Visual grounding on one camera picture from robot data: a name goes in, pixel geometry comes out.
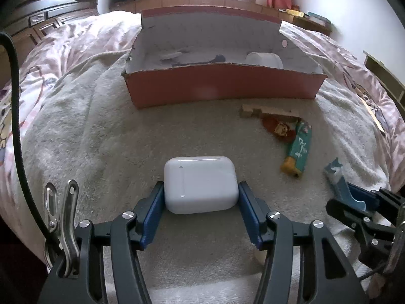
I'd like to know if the pink cardboard box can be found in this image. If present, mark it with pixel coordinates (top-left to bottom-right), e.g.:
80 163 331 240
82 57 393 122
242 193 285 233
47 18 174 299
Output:
122 5 329 110

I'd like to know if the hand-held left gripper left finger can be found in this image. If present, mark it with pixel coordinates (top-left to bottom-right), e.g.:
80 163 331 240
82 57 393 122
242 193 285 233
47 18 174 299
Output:
76 181 166 304

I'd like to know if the green flat box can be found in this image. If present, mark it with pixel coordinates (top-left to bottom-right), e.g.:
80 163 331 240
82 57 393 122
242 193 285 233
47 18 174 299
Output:
308 12 331 26

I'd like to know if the beige towel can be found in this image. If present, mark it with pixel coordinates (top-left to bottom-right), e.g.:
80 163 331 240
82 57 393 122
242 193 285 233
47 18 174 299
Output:
0 49 393 304

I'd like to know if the small red toy figure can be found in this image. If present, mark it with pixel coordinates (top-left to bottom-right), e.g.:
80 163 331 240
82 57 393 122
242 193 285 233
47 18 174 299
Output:
262 116 299 140

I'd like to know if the teal printed candy tube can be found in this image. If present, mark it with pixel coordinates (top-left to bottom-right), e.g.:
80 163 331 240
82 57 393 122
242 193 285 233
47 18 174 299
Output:
280 119 313 178

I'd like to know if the pink printed quilt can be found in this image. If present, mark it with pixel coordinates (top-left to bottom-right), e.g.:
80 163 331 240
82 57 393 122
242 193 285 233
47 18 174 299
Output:
0 10 405 197

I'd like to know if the white bottle with orange label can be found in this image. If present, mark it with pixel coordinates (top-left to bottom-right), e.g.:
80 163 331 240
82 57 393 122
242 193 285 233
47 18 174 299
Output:
245 51 283 69

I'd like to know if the dark wooden headboard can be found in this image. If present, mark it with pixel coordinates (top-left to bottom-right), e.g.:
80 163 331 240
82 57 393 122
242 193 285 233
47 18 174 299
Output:
0 0 100 80

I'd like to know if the notched wooden block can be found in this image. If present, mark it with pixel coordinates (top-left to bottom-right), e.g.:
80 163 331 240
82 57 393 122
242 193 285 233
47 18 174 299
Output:
239 103 301 119

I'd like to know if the light wooden furniture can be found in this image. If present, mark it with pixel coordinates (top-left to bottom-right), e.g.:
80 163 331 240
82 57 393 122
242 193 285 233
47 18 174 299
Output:
363 51 405 115

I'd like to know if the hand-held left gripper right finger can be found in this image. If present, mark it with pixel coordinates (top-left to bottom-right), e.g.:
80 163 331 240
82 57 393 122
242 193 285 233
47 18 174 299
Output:
239 182 352 304

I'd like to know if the black cable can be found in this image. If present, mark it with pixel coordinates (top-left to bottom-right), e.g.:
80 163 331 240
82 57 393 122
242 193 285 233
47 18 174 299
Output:
0 32 64 254

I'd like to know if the white earbuds case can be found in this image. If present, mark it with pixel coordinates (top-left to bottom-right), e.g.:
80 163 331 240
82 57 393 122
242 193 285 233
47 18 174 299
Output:
164 155 239 214

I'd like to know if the blue plastic toy slide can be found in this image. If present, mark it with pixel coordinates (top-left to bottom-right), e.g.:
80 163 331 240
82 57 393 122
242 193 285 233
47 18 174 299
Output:
323 158 368 211

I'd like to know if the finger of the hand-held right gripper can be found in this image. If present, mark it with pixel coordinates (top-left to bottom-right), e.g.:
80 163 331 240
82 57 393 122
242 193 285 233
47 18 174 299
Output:
326 198 374 229
346 182 380 211

